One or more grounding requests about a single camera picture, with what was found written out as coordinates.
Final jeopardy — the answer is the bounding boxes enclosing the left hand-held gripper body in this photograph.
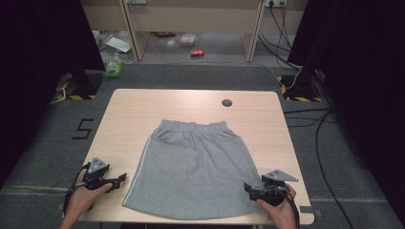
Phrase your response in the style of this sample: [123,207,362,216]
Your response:
[80,156,113,192]

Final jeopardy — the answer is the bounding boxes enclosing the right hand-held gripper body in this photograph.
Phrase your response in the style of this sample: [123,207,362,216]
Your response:
[254,169,300,207]

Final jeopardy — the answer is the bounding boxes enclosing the grey shorts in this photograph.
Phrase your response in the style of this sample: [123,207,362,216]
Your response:
[122,119,271,221]

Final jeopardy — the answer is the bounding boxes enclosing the person's right hand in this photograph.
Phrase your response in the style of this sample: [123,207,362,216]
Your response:
[256,183,298,229]

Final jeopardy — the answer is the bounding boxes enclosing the person's left hand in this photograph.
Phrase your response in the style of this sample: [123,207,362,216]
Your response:
[65,170,113,220]

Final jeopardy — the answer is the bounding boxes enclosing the stand base with striped tape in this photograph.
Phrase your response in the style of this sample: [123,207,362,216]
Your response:
[51,70,103,105]
[276,71,324,103]

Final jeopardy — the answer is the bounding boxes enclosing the green packet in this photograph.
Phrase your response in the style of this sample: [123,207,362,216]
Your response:
[102,52,124,79]

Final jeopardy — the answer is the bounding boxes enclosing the black curtain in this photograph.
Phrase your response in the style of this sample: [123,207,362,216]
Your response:
[0,0,106,189]
[288,0,405,220]

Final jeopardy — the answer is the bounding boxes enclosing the white flat tray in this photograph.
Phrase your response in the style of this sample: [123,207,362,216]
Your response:
[104,35,132,53]

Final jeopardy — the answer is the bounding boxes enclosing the clear plastic container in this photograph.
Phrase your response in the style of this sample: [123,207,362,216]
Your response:
[179,33,198,49]

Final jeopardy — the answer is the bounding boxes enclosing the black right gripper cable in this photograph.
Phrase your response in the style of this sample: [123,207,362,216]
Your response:
[285,190,301,229]

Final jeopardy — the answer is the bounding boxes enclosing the long black floor cable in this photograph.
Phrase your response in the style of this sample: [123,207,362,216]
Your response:
[314,109,347,229]

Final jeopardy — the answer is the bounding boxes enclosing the thin black floor cables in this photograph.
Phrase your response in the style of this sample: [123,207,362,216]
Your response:
[283,108,338,128]

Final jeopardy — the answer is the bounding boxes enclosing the white floor cable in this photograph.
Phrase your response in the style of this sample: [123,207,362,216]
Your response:
[254,61,302,90]

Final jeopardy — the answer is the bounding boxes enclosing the black plugged cables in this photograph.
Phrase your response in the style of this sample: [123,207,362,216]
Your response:
[257,2,302,72]

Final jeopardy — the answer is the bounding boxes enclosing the white wall socket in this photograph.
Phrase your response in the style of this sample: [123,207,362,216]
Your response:
[264,0,288,8]

